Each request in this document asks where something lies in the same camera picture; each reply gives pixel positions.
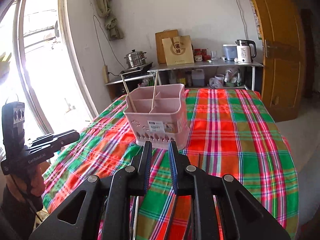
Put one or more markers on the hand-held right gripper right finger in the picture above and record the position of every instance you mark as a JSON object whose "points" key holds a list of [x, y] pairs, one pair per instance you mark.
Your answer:
{"points": [[172, 167]]}

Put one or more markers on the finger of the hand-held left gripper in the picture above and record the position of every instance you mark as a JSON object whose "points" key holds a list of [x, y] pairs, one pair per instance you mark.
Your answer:
{"points": [[67, 139], [55, 135]]}

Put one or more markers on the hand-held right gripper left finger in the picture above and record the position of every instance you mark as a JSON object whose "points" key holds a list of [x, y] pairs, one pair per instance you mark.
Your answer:
{"points": [[147, 170]]}

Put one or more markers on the pink plastic utensil basket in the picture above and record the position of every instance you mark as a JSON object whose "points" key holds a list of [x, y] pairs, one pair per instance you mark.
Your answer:
{"points": [[160, 120]]}

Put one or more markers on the wooden chopstick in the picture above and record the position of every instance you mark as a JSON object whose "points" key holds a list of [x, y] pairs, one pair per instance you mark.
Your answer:
{"points": [[127, 92], [155, 90]]}

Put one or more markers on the person's left hand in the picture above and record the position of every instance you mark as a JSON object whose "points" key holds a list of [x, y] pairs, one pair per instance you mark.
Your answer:
{"points": [[35, 182]]}

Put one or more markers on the plaid tablecloth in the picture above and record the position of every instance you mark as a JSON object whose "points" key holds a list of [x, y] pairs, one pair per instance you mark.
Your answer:
{"points": [[237, 142]]}

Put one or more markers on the beige power strip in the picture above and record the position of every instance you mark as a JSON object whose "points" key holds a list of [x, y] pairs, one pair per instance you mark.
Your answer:
{"points": [[106, 74]]}

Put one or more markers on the small metal side table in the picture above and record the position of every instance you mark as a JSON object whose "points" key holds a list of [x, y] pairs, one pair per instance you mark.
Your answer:
{"points": [[117, 80]]}

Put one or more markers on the dark bottle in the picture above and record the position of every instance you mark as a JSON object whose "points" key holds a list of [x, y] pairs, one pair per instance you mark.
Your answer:
{"points": [[189, 79]]}

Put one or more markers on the plastic oil jug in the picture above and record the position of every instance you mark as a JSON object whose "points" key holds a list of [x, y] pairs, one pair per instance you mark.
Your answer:
{"points": [[198, 78]]}

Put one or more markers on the white mug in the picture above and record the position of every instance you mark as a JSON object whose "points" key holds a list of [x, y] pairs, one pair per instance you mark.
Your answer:
{"points": [[219, 80]]}

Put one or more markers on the black induction cooker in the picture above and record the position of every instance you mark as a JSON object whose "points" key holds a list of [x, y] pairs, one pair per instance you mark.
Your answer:
{"points": [[141, 68]]}

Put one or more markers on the steel steamer pot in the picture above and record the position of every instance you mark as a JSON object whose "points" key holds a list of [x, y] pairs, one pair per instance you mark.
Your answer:
{"points": [[135, 58]]}

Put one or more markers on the metal shelf table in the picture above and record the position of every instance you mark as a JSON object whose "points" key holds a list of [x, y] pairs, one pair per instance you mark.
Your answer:
{"points": [[200, 65]]}

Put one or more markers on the clear plastic bag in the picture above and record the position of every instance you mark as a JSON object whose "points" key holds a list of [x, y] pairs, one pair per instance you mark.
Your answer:
{"points": [[233, 76]]}

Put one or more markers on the red lidded jar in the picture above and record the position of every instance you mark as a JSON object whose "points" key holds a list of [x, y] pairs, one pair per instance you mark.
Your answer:
{"points": [[198, 57]]}

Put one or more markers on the tan paper bag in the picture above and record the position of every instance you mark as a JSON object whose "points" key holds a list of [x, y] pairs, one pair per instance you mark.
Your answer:
{"points": [[177, 52]]}

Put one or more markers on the red box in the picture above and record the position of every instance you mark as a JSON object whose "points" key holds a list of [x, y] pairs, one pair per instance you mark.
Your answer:
{"points": [[206, 54]]}

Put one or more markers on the glass cup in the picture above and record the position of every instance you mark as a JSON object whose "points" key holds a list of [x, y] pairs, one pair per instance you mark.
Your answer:
{"points": [[213, 55]]}

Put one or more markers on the knotted beige curtain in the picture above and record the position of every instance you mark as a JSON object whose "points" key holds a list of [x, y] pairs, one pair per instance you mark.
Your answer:
{"points": [[112, 27]]}

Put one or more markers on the wooden cutting board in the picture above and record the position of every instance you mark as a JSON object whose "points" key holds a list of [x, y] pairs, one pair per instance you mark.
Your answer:
{"points": [[159, 45]]}

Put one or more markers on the clear plastic storage container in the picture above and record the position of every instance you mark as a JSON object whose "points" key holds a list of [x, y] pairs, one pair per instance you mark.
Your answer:
{"points": [[228, 52]]}

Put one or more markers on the white electric kettle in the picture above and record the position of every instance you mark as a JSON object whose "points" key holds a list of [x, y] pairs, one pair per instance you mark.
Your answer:
{"points": [[243, 52]]}

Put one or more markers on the wooden door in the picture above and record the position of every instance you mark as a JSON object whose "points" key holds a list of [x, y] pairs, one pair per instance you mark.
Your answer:
{"points": [[280, 80]]}

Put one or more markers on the white window frame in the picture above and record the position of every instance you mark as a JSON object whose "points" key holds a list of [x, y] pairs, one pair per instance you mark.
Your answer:
{"points": [[65, 55]]}

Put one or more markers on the wall calendar strip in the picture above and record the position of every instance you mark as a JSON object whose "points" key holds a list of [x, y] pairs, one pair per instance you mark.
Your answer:
{"points": [[257, 25]]}

